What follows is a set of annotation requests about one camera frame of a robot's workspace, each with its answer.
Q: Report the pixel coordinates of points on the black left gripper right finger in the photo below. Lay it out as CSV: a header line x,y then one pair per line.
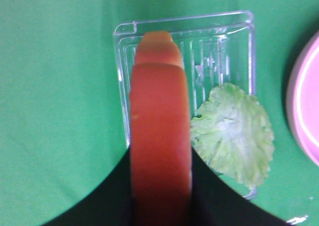
x,y
214,203

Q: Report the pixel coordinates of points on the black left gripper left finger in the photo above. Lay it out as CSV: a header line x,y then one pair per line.
x,y
109,204

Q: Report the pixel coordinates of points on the toy lettuce leaf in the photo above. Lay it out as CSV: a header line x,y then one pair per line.
x,y
232,133

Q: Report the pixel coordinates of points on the toy bread slice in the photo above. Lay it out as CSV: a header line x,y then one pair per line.
x,y
160,134

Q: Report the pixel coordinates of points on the green tablecloth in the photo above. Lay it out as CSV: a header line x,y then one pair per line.
x,y
61,128

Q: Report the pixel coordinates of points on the pink plate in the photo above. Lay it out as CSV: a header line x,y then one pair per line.
x,y
302,99

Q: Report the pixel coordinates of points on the clear left plastic container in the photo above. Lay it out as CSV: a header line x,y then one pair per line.
x,y
216,49

